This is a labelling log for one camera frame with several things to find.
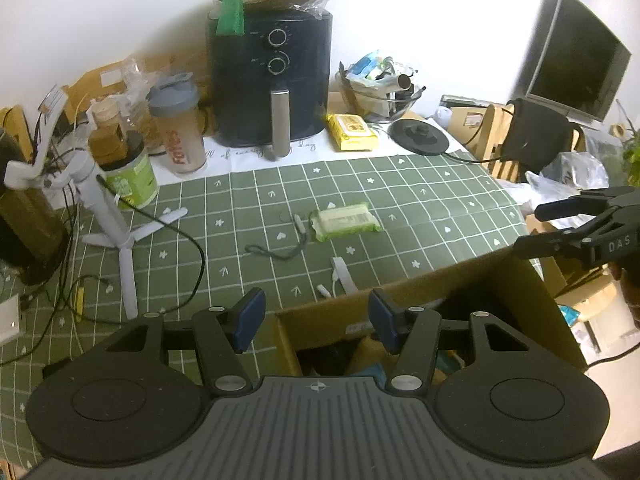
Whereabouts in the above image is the person's right hand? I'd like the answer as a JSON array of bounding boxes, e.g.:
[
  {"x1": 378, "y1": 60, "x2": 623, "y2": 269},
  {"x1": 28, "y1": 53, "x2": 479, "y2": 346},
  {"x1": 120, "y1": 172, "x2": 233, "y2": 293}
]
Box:
[{"x1": 608, "y1": 262, "x2": 640, "y2": 328}]

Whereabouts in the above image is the white plastic bag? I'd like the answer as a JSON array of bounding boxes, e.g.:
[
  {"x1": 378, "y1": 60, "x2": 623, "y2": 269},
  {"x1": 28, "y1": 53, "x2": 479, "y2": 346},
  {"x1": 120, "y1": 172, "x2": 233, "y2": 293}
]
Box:
[{"x1": 525, "y1": 152, "x2": 610, "y2": 203}]

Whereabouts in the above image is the cardboard box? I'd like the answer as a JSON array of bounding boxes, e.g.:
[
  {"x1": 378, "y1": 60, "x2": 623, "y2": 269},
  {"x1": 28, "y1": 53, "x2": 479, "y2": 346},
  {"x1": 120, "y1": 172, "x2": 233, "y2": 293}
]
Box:
[{"x1": 273, "y1": 247, "x2": 586, "y2": 376}]

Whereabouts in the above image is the wooden chair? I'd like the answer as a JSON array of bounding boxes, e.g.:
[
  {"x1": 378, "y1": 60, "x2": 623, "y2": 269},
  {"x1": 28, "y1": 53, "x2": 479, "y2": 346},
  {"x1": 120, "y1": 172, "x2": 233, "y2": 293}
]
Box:
[{"x1": 471, "y1": 103, "x2": 586, "y2": 183}]

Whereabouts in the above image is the green wet wipes pack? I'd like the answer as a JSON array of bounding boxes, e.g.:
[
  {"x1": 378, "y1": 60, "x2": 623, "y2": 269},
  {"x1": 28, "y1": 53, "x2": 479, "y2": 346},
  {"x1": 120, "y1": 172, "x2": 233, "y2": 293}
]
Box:
[{"x1": 310, "y1": 203, "x2": 382, "y2": 242}]

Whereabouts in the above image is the black monitor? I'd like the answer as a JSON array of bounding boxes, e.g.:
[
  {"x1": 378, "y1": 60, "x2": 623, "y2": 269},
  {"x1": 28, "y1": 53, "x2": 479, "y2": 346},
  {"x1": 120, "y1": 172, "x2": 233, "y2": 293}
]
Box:
[{"x1": 512, "y1": 0, "x2": 631, "y2": 122}]

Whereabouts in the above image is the yellow pen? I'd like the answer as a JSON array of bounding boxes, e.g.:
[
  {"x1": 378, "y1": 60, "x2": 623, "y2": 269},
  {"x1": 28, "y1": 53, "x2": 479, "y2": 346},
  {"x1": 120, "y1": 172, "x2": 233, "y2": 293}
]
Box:
[{"x1": 73, "y1": 285, "x2": 85, "y2": 322}]

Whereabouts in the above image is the black kettle base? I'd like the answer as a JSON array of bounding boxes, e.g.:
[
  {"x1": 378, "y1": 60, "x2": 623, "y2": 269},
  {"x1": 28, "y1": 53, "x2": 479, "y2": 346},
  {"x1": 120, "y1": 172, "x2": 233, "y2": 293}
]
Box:
[{"x1": 387, "y1": 118, "x2": 449, "y2": 156}]

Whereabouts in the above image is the green label jar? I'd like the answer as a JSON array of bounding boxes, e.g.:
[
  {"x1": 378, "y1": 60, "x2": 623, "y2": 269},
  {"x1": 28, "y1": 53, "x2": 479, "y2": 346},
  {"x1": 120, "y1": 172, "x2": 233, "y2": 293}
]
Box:
[{"x1": 102, "y1": 130, "x2": 157, "y2": 208}]

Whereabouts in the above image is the yellow wet wipes pack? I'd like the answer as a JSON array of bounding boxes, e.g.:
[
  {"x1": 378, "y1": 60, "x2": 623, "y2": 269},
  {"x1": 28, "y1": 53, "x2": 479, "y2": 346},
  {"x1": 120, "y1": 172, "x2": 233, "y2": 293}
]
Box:
[{"x1": 326, "y1": 114, "x2": 378, "y2": 152}]

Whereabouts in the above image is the white phone tripod stand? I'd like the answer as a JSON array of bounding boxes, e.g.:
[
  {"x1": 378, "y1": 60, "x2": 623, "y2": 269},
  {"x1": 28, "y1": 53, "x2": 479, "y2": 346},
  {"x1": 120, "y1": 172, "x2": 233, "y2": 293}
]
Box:
[{"x1": 3, "y1": 86, "x2": 188, "y2": 320}]

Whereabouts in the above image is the glass bowl of clutter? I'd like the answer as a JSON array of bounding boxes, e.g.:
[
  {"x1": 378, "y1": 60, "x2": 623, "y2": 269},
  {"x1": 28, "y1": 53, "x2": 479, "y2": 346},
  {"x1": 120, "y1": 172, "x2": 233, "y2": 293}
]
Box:
[{"x1": 335, "y1": 51, "x2": 426, "y2": 122}]

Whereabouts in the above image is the grey lid shaker bottle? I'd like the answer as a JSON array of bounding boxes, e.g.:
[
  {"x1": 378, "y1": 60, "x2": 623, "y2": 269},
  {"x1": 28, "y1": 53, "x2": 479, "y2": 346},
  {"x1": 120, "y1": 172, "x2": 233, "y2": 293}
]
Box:
[{"x1": 146, "y1": 72, "x2": 206, "y2": 174}]

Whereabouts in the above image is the black air fryer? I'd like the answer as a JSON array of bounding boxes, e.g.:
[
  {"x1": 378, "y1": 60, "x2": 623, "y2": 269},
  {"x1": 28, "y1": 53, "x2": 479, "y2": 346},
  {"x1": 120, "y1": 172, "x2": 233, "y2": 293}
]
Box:
[{"x1": 206, "y1": 10, "x2": 333, "y2": 148}]

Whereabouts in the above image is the grey wrist strap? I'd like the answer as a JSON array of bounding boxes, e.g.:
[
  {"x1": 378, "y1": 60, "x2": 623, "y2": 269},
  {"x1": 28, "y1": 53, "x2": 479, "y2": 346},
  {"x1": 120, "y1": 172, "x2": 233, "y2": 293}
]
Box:
[{"x1": 244, "y1": 212, "x2": 310, "y2": 262}]

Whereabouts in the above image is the white usb adapter cable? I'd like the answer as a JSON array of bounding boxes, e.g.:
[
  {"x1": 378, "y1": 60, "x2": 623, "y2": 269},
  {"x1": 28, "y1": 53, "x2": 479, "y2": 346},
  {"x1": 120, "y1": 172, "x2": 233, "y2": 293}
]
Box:
[{"x1": 316, "y1": 256, "x2": 360, "y2": 300}]

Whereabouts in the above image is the black cable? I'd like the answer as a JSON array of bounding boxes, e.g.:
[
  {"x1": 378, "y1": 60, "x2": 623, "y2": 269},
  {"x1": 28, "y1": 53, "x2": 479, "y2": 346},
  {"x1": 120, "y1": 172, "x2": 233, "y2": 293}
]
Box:
[{"x1": 0, "y1": 173, "x2": 207, "y2": 366}]

